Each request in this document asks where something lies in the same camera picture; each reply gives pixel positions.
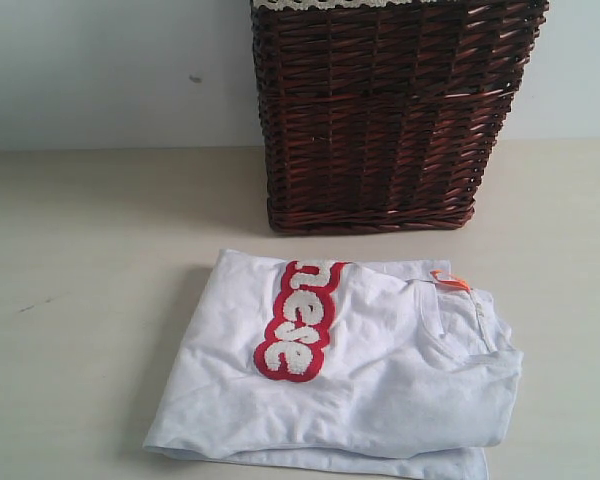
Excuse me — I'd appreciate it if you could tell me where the orange shirt neck label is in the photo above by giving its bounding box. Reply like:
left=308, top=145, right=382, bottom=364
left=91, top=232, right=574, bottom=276
left=430, top=269, right=471, bottom=293

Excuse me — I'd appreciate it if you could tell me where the white t-shirt with red logo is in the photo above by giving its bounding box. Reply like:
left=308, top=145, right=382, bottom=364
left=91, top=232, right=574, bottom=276
left=144, top=250, right=523, bottom=479

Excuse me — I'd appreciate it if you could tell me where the dark brown wicker basket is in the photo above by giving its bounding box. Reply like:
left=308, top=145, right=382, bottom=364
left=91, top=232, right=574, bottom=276
left=250, top=1, right=549, bottom=235

